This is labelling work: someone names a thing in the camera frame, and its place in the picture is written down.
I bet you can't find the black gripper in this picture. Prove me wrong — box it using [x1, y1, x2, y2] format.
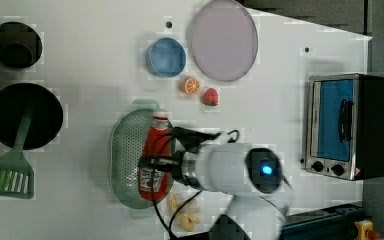
[138, 150, 184, 183]

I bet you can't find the red ketchup bottle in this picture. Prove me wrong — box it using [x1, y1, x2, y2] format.
[138, 109, 171, 201]

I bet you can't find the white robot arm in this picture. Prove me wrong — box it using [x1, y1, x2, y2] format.
[138, 131, 293, 240]

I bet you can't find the green oval strainer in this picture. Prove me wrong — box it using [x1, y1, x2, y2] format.
[108, 99, 159, 219]

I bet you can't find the peeled banana toy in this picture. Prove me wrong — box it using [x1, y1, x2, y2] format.
[168, 193, 201, 232]

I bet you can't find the strawberry toy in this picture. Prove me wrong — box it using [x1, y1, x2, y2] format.
[203, 88, 219, 106]

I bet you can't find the orange slice toy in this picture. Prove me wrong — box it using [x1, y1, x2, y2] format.
[181, 77, 200, 95]

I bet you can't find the blue bowl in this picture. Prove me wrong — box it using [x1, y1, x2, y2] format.
[146, 37, 186, 78]

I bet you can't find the lilac round plate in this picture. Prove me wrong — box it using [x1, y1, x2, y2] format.
[190, 0, 258, 82]

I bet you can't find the green spatula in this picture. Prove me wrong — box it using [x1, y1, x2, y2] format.
[0, 107, 34, 199]

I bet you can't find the large black container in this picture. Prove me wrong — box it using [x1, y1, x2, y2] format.
[0, 83, 64, 150]

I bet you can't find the black toaster oven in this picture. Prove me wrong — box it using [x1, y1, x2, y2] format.
[305, 73, 384, 181]

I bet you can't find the small black cup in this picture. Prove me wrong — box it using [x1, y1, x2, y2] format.
[0, 22, 43, 69]

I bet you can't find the yellow red clamp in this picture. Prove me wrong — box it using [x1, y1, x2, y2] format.
[354, 220, 381, 240]

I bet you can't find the blue metal frame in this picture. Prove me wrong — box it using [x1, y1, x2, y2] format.
[279, 204, 365, 240]

